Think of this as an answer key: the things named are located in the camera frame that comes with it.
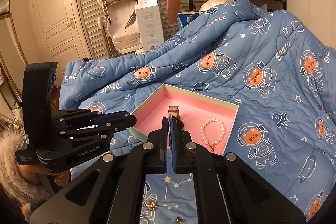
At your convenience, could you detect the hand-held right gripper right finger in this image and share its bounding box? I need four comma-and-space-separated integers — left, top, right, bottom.
171, 115, 306, 224

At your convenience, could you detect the person's left hand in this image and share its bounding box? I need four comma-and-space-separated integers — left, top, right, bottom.
18, 164, 72, 188

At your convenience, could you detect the white pearl bracelet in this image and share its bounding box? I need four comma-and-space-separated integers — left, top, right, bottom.
200, 119, 226, 152

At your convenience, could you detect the person's left forearm furry sleeve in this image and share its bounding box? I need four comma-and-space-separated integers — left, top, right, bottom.
0, 130, 51, 215

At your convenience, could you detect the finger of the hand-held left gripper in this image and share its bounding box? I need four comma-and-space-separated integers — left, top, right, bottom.
60, 115, 137, 159
51, 109, 131, 128

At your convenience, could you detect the beige strap wrist watch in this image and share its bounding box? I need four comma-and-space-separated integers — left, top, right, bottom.
168, 105, 181, 122

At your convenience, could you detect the pink lined jewelry box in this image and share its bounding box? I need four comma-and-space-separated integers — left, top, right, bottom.
127, 83, 240, 156

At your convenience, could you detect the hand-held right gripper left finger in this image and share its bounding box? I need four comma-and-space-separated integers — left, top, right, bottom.
29, 116, 170, 224

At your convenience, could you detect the white fluffy cloth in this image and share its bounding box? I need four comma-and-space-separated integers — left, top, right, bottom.
201, 0, 235, 12

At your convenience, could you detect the white baby high chair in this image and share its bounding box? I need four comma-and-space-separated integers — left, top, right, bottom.
96, 0, 144, 55

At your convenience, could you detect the cream panelled door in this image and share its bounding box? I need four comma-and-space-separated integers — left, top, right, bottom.
31, 0, 89, 75

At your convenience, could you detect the blue astronaut bear printed blanket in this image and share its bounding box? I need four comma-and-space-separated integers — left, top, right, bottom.
58, 0, 336, 224

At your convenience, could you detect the tall white carton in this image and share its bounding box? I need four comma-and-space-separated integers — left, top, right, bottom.
135, 0, 165, 51

